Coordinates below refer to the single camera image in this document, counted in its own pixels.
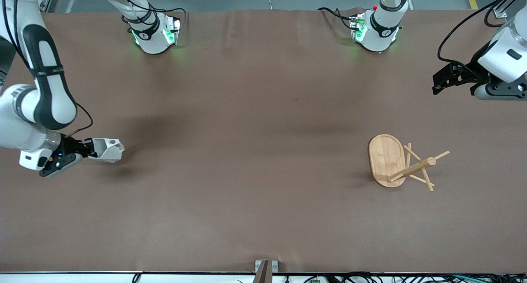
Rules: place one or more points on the wooden cup rack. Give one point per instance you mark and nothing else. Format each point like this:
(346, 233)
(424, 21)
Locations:
(387, 159)

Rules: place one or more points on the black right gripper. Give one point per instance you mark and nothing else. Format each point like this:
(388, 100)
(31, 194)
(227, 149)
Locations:
(69, 147)

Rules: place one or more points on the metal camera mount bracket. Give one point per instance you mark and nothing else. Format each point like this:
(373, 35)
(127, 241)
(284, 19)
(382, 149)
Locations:
(266, 270)

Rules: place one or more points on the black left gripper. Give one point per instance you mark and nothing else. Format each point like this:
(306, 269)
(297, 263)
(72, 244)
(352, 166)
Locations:
(470, 72)

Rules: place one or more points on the white faceted cup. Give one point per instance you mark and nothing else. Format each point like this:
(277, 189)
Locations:
(109, 150)

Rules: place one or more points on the small aluminium frame bracket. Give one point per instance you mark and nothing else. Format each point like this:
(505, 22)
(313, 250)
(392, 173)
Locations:
(500, 12)

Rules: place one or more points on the brown table mat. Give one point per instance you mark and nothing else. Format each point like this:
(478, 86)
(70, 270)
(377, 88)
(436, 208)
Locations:
(247, 151)

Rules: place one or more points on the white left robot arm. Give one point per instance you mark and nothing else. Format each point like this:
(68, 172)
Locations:
(502, 56)

